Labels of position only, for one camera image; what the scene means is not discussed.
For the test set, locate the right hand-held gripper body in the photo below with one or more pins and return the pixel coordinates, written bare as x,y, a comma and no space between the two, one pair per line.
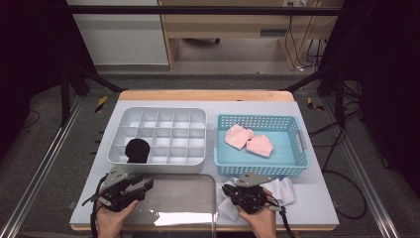
251,198

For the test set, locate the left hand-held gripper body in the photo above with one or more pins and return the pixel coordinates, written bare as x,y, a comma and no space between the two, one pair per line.
115,191

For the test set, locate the white ribbed sock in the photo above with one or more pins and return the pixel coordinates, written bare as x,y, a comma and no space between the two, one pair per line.
284,191
228,213

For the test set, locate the black sock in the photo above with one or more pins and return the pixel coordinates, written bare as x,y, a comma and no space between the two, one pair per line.
137,158
137,147

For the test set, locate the light blue perforated basket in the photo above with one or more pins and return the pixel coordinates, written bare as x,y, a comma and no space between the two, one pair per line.
264,162

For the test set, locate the translucent grey box lid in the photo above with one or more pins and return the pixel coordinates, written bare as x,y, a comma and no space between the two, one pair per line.
185,195

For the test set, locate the pink sock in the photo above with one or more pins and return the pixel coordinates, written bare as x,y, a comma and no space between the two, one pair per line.
261,146
236,136

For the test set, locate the white divided storage box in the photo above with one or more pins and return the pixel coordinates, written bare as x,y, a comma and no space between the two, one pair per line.
178,139

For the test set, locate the person's right hand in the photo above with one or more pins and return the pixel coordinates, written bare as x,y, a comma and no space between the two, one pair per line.
262,224

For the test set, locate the person's left hand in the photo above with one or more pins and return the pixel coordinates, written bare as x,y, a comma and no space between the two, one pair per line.
112,224

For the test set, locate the yellow black tape strip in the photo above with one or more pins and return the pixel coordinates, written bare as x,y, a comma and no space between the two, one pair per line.
101,104
310,102

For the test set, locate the black metal stand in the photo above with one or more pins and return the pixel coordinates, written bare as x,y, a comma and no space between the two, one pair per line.
339,99
64,99

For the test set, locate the white cabinet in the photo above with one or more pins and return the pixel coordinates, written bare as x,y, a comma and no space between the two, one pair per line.
122,39

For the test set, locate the wooden desk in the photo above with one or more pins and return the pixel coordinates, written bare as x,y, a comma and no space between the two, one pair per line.
231,24

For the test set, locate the black curtain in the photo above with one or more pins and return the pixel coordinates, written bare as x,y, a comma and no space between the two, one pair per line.
389,66
26,49

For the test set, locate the black horizontal bar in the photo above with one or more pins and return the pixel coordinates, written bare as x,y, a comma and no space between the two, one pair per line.
198,10

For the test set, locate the aluminium rail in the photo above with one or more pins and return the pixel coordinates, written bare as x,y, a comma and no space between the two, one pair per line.
383,218
66,122

